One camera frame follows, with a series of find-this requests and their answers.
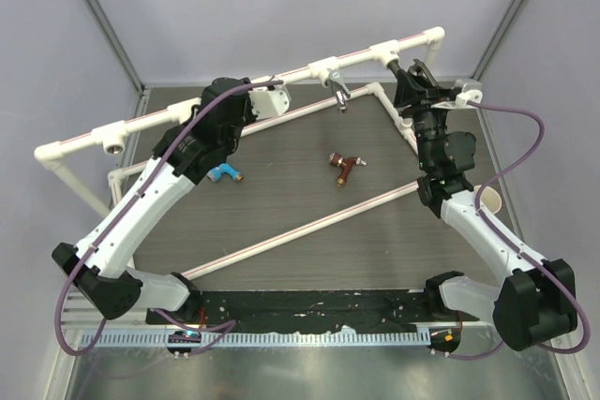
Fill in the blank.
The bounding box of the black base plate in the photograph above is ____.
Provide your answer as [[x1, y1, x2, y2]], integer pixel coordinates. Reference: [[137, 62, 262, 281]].
[[144, 288, 482, 333]]

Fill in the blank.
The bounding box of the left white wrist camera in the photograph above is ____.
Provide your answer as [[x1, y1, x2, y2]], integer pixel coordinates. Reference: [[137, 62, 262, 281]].
[[249, 85, 291, 120]]

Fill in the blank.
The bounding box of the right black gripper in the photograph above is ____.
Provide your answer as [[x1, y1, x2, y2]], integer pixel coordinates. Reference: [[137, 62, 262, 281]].
[[394, 70, 456, 170]]

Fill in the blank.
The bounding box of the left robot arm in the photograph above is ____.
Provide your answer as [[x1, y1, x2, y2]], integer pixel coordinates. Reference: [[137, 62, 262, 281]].
[[52, 78, 255, 324]]

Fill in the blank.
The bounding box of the chrome faucet on frame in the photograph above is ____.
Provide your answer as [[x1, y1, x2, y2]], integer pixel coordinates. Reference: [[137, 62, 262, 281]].
[[325, 69, 351, 113]]

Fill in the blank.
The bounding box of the blue plastic faucet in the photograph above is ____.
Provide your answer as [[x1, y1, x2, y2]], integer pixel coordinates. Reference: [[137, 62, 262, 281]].
[[206, 163, 244, 183]]

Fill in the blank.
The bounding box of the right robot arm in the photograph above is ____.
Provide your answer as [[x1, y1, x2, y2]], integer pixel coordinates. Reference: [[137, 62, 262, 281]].
[[387, 60, 583, 351]]

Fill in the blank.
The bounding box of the slotted cable duct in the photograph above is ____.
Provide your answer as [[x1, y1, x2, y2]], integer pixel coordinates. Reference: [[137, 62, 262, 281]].
[[96, 328, 430, 348]]

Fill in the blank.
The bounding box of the paper cup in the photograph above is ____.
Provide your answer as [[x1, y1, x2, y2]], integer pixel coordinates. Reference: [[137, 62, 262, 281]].
[[473, 185, 503, 215]]

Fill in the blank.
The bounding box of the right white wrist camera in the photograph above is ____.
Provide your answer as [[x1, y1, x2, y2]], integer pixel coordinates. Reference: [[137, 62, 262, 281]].
[[433, 79, 483, 111]]

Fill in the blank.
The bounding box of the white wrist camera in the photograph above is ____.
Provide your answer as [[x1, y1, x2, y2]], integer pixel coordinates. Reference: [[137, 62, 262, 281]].
[[433, 79, 483, 111], [249, 85, 291, 120]]

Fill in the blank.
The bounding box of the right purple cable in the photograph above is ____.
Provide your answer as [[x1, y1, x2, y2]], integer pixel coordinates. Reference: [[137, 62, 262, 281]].
[[430, 99, 592, 359]]

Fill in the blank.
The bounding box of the white PVC pipe frame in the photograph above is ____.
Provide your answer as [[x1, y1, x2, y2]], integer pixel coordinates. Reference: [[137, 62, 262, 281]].
[[34, 26, 445, 279]]

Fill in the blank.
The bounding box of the purple cable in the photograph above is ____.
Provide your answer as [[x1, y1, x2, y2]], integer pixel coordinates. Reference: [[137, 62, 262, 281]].
[[53, 80, 287, 359], [430, 99, 592, 359]]

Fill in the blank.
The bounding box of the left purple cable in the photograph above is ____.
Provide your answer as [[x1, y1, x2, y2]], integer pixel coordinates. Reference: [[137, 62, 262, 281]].
[[53, 80, 287, 359]]

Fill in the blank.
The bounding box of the red-brown faucet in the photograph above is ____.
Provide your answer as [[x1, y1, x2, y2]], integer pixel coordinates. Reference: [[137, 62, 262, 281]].
[[329, 153, 367, 187]]

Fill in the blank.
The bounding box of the dark bronze faucet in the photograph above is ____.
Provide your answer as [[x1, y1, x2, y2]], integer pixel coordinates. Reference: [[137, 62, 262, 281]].
[[386, 59, 402, 77]]

